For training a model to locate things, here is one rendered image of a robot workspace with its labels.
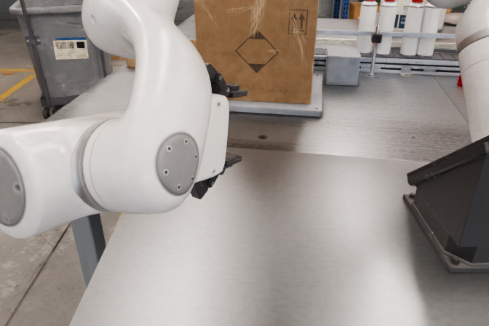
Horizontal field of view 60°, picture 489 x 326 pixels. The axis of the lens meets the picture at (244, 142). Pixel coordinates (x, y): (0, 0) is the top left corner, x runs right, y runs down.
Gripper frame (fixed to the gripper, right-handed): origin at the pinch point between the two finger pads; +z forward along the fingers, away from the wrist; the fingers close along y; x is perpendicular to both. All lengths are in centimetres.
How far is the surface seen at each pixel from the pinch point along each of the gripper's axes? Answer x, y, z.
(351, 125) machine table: -1, -8, 53
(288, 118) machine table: 14, -8, 49
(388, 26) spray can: 4, 18, 97
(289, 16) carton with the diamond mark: 16, 17, 48
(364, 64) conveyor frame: 9, 5, 95
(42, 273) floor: 113, -91, 45
